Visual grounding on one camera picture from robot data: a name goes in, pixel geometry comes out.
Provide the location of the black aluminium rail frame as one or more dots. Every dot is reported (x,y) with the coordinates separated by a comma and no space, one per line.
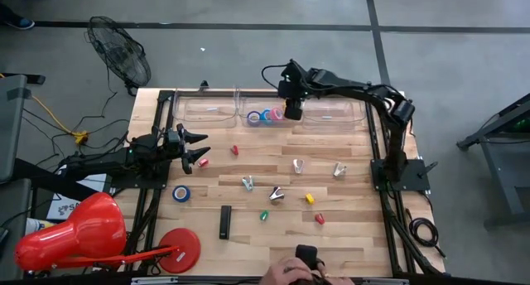
(163,111)

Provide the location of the red desk lamp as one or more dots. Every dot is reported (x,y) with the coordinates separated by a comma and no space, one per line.
(83,231)

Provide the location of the yellow mini stapler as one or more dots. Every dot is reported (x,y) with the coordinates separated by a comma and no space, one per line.
(309,199)

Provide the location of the pink tape roll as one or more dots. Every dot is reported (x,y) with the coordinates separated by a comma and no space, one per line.
(278,118)

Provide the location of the dark blue tape roll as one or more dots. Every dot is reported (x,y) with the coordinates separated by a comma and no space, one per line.
(248,118)

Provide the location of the silver metal clip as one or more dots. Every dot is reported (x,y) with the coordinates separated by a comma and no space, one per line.
(276,194)

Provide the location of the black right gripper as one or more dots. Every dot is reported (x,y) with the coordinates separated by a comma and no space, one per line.
(292,88)

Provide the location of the black floor fan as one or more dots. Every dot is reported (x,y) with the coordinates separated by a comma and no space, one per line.
(120,53)

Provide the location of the clear plastic bin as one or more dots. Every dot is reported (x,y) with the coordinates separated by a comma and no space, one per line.
(207,111)
(244,102)
(331,113)

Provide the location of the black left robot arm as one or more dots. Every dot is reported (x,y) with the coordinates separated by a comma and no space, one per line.
(103,158)

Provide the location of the grey metal cart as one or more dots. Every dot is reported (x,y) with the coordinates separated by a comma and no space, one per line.
(497,152)

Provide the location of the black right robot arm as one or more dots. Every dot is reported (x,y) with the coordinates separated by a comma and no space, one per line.
(393,152)

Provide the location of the blue tape roll white core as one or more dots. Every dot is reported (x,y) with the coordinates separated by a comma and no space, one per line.
(175,193)

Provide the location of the person's hand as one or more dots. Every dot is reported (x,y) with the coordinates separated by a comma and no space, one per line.
(337,281)
(285,272)

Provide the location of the red mini stapler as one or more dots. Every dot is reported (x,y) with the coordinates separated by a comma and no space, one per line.
(234,150)
(319,218)
(203,162)

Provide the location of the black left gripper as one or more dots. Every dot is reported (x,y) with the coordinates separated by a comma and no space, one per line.
(174,144)

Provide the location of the person's shoe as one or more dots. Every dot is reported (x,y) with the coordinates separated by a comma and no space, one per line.
(20,24)

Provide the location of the white printed sign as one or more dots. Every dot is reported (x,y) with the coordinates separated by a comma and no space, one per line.
(68,202)

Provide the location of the light blue tape roll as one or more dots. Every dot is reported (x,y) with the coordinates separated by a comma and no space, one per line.
(265,111)

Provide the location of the grey equipment case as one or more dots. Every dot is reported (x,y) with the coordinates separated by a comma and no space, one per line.
(10,131)
(12,218)

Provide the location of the long black stapler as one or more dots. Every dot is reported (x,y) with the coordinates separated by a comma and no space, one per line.
(225,222)

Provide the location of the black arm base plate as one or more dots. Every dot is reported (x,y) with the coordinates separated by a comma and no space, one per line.
(157,180)
(416,175)

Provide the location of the green mini stapler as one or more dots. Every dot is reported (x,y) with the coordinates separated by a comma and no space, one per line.
(263,215)

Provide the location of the grey staple remover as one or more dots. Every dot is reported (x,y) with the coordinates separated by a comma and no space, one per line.
(339,169)

